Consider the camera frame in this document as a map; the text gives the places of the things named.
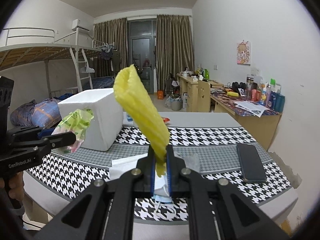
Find white ladder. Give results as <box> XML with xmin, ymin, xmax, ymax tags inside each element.
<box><xmin>69</xmin><ymin>48</ymin><xmax>95</xmax><ymax>92</ymax></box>

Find left brown curtain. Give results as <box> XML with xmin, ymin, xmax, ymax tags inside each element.
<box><xmin>93</xmin><ymin>18</ymin><xmax>129</xmax><ymax>77</ymax></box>

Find yellow sponge cloth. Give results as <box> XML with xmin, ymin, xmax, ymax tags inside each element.
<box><xmin>113</xmin><ymin>65</ymin><xmax>170</xmax><ymax>177</ymax></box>

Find blue bottle on desk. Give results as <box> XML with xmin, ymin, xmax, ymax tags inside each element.
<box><xmin>274</xmin><ymin>93</ymin><xmax>285</xmax><ymax>113</ymax></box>

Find brown curtain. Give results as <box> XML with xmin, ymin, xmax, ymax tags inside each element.
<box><xmin>93</xmin><ymin>18</ymin><xmax>129</xmax><ymax>77</ymax></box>
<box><xmin>156</xmin><ymin>15</ymin><xmax>194</xmax><ymax>90</ymax></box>

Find houndstooth table mat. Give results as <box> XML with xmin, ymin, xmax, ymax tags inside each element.
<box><xmin>26</xmin><ymin>126</ymin><xmax>293</xmax><ymax>222</ymax></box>

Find white tissue paper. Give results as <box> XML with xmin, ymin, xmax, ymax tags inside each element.
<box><xmin>109</xmin><ymin>151</ymin><xmax>200</xmax><ymax>198</ymax></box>

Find orange bag on floor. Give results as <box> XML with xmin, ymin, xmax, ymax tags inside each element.
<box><xmin>157</xmin><ymin>90</ymin><xmax>164</xmax><ymax>100</ymax></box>

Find right brown curtain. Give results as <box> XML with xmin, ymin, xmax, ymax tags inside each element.
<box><xmin>156</xmin><ymin>15</ymin><xmax>194</xmax><ymax>90</ymax></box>

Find white papers on desk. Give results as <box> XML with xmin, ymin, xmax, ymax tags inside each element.
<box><xmin>234</xmin><ymin>101</ymin><xmax>268</xmax><ymax>118</ymax></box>

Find blue plaid quilt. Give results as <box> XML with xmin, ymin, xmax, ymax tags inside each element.
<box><xmin>10</xmin><ymin>98</ymin><xmax>62</xmax><ymax>128</ymax></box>

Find black smartphone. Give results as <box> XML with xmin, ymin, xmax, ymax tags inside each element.
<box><xmin>236</xmin><ymin>143</ymin><xmax>267</xmax><ymax>183</ymax></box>

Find white metal bunk bed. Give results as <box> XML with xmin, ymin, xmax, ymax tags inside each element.
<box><xmin>0</xmin><ymin>27</ymin><xmax>118</xmax><ymax>106</ymax></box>

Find person's left hand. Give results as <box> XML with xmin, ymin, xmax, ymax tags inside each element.
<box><xmin>1</xmin><ymin>172</ymin><xmax>25</xmax><ymax>205</ymax></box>

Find wooden desk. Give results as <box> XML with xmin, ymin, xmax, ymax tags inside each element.
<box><xmin>177</xmin><ymin>74</ymin><xmax>281</xmax><ymax>150</ymax></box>

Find grey bucket on floor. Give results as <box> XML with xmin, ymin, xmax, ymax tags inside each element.
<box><xmin>171</xmin><ymin>98</ymin><xmax>182</xmax><ymax>111</ymax></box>

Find wooden smiley chair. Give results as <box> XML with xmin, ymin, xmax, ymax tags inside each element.
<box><xmin>197</xmin><ymin>80</ymin><xmax>210</xmax><ymax>113</ymax></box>

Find red snack packet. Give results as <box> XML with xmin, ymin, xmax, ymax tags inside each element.
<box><xmin>162</xmin><ymin>117</ymin><xmax>170</xmax><ymax>125</ymax></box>

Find anime girl wall picture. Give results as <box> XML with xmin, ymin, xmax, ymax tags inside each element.
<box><xmin>236</xmin><ymin>40</ymin><xmax>251</xmax><ymax>65</ymax></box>

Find green tissue pack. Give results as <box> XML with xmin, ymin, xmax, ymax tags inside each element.
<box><xmin>52</xmin><ymin>108</ymin><xmax>94</xmax><ymax>154</ymax></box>

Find white air conditioner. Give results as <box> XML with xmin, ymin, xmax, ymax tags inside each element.
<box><xmin>72</xmin><ymin>19</ymin><xmax>91</xmax><ymax>33</ymax></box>

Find white styrofoam box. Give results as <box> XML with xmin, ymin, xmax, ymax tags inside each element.
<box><xmin>58</xmin><ymin>88</ymin><xmax>124</xmax><ymax>152</ymax></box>

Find glass balcony door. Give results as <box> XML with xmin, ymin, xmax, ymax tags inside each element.
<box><xmin>128</xmin><ymin>18</ymin><xmax>157</xmax><ymax>94</ymax></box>

